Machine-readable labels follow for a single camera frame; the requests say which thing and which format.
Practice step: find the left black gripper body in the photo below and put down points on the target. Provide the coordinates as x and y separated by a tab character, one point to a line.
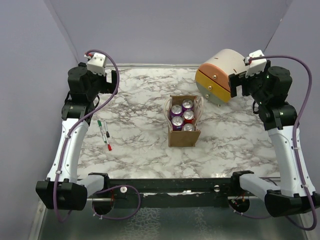
99	83

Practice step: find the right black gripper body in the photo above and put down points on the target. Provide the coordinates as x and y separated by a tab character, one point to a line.
252	85

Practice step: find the red cola can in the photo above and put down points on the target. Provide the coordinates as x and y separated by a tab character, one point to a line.
188	117
188	127

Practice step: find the purple Fanta can front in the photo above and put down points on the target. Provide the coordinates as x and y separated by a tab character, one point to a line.
176	111

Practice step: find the purple fanta can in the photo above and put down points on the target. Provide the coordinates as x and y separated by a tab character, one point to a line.
177	123
176	111

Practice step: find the red cola can front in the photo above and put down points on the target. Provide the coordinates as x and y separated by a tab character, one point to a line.
188	127

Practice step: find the brown canvas tote bag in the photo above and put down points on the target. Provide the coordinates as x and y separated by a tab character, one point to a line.
183	138

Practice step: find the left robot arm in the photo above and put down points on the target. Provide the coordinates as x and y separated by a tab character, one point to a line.
61	189

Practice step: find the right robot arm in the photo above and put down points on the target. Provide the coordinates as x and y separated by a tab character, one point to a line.
296	193

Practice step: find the round drawer cabinet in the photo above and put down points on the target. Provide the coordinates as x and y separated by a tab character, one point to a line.
212	77

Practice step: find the green capped marker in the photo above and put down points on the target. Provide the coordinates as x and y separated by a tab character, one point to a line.
101	131

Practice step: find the black capped marker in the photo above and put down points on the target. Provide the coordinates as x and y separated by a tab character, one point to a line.
106	129

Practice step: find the red capped marker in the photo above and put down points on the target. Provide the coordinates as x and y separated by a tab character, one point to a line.
107	142

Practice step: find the metal front plate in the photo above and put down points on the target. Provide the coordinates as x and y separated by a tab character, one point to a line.
197	223

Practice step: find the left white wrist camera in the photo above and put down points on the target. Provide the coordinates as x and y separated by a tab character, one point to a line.
96	63

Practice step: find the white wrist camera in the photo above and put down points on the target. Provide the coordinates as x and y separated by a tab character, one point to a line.
255	66
96	63

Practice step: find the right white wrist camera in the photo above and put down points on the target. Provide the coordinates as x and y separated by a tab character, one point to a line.
255	66

